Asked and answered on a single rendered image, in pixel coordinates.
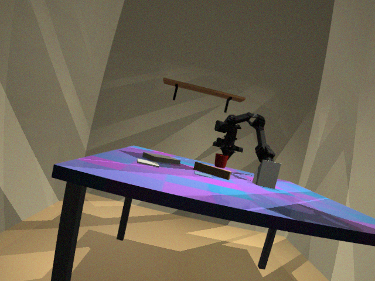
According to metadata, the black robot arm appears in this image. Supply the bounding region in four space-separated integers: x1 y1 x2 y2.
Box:
214 112 275 162

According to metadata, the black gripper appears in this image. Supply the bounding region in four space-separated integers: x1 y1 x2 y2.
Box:
213 134 243 160

